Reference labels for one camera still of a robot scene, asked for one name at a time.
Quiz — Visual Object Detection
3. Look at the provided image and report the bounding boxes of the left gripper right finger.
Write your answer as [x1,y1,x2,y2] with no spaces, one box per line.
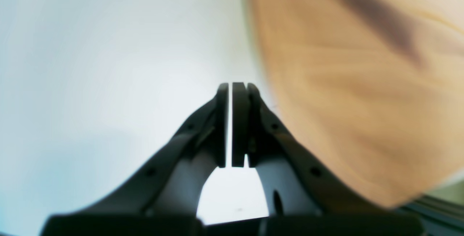
[232,83,424,236]

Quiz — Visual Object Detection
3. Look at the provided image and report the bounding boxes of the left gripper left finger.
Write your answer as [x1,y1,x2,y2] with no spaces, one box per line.
[41,83,229,236]

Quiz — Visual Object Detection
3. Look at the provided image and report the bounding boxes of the peach pink T-shirt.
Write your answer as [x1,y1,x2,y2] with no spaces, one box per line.
[246,0,464,207]

